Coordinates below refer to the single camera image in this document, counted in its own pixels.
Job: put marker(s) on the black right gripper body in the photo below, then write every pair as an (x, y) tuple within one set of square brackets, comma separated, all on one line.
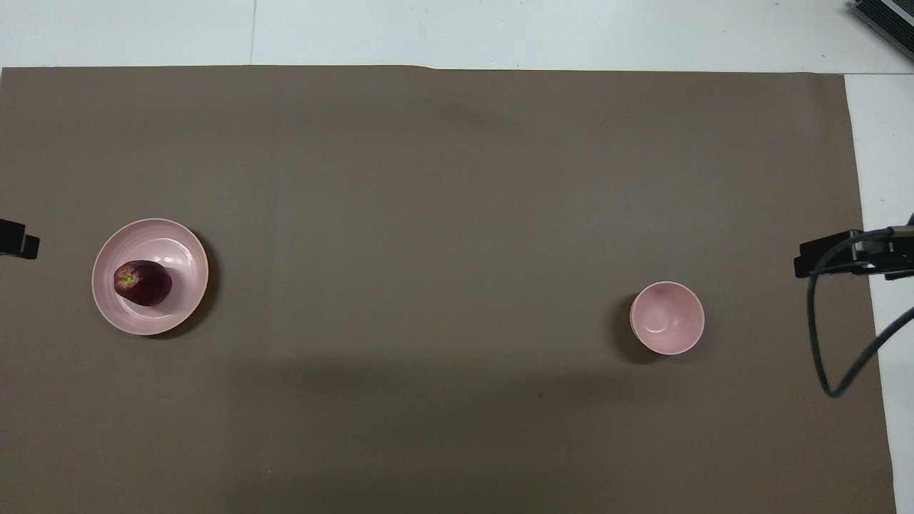
[(892, 255)]

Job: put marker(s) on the black ribbed device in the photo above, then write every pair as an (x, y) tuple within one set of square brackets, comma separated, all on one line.
[(889, 18)]

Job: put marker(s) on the pink bowl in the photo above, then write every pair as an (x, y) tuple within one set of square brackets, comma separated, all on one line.
[(668, 318)]

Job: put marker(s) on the brown table mat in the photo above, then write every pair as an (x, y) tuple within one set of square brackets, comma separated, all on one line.
[(428, 214)]

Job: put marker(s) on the dark red apple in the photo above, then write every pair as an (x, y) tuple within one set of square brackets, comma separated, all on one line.
[(145, 283)]

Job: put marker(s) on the pink plate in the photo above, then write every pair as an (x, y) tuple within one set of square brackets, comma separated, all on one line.
[(182, 250)]

